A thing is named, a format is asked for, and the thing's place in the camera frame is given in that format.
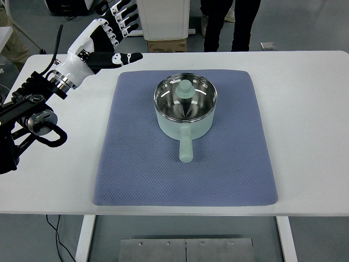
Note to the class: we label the small grey floor plate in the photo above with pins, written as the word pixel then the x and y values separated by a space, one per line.
pixel 267 45

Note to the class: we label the glass lid with green knob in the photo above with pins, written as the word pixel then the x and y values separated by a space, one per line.
pixel 169 103

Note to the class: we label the person in khaki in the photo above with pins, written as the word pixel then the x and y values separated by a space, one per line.
pixel 13 46

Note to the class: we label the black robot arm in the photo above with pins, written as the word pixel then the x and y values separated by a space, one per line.
pixel 16 109

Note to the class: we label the blue textured mat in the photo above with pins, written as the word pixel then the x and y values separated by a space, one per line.
pixel 136 177

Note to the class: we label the white table leg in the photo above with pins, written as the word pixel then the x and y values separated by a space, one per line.
pixel 85 237
pixel 286 240

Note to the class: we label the white stand foot bar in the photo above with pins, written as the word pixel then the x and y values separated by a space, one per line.
pixel 192 31

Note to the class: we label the small black box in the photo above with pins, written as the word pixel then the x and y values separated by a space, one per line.
pixel 101 7

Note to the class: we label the brown cardboard box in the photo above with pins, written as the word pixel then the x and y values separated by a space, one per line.
pixel 166 46

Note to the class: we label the black and white equipment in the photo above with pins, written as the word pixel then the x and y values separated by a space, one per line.
pixel 62 6

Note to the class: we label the grey metal stand leg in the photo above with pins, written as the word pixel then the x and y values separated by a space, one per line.
pixel 30 36

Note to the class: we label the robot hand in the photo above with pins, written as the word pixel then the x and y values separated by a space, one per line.
pixel 79 62

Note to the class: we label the person in black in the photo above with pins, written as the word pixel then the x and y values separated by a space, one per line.
pixel 212 27

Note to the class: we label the small white side table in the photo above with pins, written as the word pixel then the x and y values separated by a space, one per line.
pixel 5 35

